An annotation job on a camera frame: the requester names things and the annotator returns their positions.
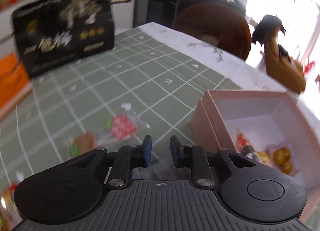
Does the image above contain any small red-label clear packet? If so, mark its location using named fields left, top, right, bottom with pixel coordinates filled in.
left=67, top=102, right=151, bottom=158

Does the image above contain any red-edged biscuit snack bag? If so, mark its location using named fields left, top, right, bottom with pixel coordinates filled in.
left=236, top=127, right=272, bottom=165

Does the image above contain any braised eggs vacuum pack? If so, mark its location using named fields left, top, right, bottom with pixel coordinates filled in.
left=267, top=139, right=300, bottom=177

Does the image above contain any green checkered tablecloth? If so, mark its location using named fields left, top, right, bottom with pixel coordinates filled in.
left=1, top=24, right=242, bottom=189

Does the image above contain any pink gift box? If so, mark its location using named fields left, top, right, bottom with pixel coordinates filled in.
left=190, top=90, right=319, bottom=190

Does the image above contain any tan armchair with dark clothes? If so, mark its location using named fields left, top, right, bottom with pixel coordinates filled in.
left=252, top=14, right=306, bottom=94

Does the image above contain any brown upholstered chair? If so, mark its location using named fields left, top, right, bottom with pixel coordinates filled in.
left=172, top=1, right=252, bottom=61

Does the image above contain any orange tissue box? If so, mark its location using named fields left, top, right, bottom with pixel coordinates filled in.
left=0, top=52, right=32, bottom=121

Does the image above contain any black plum snack bag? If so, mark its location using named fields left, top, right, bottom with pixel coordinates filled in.
left=11, top=0, right=115, bottom=78

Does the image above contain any black water dispenser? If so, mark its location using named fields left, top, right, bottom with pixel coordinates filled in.
left=146, top=0, right=177, bottom=28

